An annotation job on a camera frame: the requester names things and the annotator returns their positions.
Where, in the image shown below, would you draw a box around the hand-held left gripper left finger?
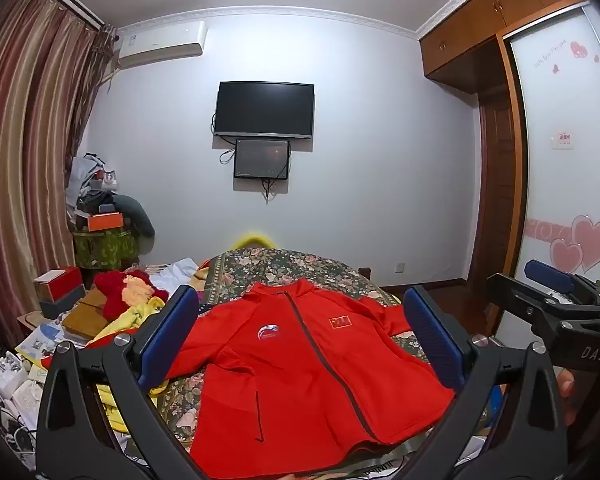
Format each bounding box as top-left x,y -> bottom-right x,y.
36,284 -> 206,480

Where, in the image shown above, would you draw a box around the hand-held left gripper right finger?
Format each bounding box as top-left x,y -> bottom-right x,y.
402,284 -> 571,480

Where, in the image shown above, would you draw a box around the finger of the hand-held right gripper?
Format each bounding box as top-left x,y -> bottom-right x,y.
524,259 -> 600,312
485,272 -> 574,342

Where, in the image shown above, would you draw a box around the red zip jacket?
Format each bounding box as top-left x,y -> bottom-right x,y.
167,280 -> 456,478

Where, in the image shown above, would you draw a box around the white clothes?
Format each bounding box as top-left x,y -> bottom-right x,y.
147,258 -> 202,294

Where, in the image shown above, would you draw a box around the person's right hand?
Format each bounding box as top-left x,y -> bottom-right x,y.
555,367 -> 579,428

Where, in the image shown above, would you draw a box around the yellow cloth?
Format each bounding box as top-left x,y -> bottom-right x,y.
86,297 -> 170,433

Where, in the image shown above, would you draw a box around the red plush toy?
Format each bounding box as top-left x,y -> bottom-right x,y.
94,270 -> 169,322

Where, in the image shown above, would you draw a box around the brown cardboard box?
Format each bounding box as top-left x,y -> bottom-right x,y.
61,290 -> 109,337

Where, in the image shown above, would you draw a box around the brown wooden door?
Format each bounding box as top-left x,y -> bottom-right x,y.
467,91 -> 515,287

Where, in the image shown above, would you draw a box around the dark grey box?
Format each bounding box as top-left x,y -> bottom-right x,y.
39,285 -> 89,319

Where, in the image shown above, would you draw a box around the red box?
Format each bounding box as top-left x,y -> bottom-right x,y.
34,266 -> 87,304

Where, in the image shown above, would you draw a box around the pile of printed booklets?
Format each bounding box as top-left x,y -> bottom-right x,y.
14,322 -> 67,367

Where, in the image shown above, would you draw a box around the dark green cushion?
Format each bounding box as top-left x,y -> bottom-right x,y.
112,194 -> 156,239

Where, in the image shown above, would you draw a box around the yellow fluffy item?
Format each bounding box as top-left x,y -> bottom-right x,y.
230,231 -> 277,251

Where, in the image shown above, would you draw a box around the floral bed blanket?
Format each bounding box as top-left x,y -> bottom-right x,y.
147,247 -> 491,480

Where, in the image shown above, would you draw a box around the orange box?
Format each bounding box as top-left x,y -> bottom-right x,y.
86,213 -> 126,233

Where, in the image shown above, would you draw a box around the striped brown curtain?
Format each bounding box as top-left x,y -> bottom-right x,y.
0,0 -> 116,343

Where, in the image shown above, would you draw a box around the wooden overhead cabinets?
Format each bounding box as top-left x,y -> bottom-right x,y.
417,0 -> 588,94

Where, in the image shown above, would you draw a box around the white air conditioner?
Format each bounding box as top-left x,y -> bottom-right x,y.
115,21 -> 208,69

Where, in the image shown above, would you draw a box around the white chargers and cables clutter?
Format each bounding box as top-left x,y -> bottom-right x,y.
0,350 -> 48,461

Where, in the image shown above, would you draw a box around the small black wall monitor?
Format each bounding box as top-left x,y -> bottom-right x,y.
233,138 -> 291,181

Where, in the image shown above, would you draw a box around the black wall television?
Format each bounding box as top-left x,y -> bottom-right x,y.
215,81 -> 315,140

